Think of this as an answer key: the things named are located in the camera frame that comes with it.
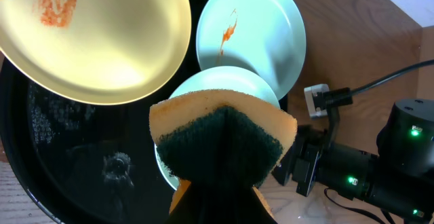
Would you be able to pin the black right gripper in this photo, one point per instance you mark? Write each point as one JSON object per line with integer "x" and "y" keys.
{"x": 300, "y": 162}

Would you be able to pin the yellow green scrub sponge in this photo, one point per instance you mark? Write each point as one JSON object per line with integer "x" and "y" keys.
{"x": 221, "y": 144}

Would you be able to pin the light green stained plate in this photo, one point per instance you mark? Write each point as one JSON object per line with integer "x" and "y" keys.
{"x": 266, "y": 37}

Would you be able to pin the yellow plate with sauce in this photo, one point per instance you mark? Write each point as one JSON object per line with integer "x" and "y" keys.
{"x": 101, "y": 52}

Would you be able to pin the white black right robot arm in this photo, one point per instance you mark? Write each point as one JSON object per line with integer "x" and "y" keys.
{"x": 398, "y": 179}

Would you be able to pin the light green clean plate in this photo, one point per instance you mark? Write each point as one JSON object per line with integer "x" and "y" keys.
{"x": 219, "y": 78}

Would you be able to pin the round black tray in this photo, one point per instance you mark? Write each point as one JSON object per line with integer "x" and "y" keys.
{"x": 85, "y": 163}

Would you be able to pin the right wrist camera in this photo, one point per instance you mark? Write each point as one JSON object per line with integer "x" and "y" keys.
{"x": 319, "y": 98}

